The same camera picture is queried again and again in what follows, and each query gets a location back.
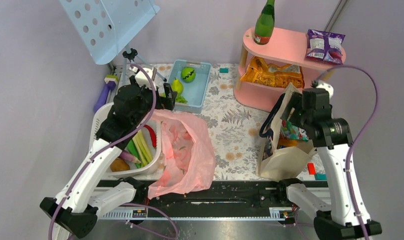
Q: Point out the teal flat block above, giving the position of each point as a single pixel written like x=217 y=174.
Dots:
x=320 y=177

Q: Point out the colourful candy packet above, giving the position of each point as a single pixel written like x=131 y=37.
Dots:
x=292 y=132

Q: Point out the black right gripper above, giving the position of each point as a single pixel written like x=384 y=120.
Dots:
x=296 y=102

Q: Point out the orange toy food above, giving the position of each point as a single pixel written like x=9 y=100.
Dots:
x=119 y=165

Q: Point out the green cucumber toy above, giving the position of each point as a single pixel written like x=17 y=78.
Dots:
x=132 y=149

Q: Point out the green leek toy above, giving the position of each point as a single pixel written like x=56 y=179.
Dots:
x=142 y=149

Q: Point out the pink plastic grocery bag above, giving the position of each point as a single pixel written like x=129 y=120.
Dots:
x=189 y=157

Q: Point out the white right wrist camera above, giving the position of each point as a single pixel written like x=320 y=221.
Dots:
x=320 y=84

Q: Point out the pink two-tier wooden shelf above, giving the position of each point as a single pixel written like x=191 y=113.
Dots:
x=285 y=53

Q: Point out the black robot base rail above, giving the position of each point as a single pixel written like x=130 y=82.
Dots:
x=224 y=200

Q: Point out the beige floral canvas tote bag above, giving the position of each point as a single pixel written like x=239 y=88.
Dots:
x=276 y=163

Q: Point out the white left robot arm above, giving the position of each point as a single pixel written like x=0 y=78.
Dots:
x=74 y=211

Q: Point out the green glass bottle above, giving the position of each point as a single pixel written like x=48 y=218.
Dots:
x=265 y=23

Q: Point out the purple snack packet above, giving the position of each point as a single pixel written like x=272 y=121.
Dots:
x=325 y=46

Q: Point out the green grapes bunch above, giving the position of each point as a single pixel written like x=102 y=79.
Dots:
x=181 y=99

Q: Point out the purple dumbbell toy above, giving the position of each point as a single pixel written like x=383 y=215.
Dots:
x=111 y=82

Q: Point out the red orange small block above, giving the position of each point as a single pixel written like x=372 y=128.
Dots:
x=311 y=168

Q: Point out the white plastic tub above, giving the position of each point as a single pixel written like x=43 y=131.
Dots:
x=152 y=162

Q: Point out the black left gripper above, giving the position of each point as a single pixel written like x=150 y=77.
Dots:
x=165 y=102

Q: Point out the green toy watermelon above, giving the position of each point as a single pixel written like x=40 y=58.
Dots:
x=188 y=74

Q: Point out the light blue perforated basket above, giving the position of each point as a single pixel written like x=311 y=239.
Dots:
x=194 y=92

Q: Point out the red chili pepper toy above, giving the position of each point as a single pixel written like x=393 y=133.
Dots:
x=152 y=135

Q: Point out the light blue music stand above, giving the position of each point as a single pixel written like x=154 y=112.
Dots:
x=103 y=29

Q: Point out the orange yellow packet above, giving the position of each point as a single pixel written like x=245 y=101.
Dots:
x=285 y=143

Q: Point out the green pear toy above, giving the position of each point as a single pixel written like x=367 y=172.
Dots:
x=177 y=86

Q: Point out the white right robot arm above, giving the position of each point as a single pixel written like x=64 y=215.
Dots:
x=346 y=217

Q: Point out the orange printed snack bag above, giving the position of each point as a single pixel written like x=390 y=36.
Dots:
x=271 y=75

